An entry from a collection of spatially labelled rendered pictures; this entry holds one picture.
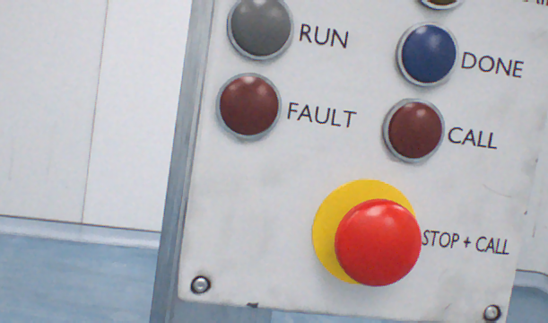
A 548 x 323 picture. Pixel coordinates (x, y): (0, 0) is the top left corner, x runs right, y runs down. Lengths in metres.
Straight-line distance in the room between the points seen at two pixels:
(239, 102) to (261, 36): 0.03
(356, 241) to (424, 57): 0.09
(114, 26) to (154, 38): 0.24
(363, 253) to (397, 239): 0.02
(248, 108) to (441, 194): 0.11
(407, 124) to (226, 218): 0.10
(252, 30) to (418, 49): 0.08
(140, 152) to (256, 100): 3.54
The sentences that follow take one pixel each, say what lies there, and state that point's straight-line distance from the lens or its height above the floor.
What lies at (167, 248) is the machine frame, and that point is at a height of 0.66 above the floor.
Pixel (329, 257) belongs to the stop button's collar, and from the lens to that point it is 0.30.
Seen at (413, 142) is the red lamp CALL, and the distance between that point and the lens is 0.30.
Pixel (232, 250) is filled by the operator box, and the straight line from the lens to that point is 0.29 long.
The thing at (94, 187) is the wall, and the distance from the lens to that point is 3.87.
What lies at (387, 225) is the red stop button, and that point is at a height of 1.01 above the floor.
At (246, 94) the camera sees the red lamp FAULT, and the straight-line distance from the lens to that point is 0.28.
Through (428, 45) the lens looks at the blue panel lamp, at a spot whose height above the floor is 1.09.
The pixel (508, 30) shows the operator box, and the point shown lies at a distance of 0.32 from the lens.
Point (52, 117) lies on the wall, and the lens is 3.85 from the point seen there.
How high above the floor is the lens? 1.06
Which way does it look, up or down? 6 degrees down
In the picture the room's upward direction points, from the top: 9 degrees clockwise
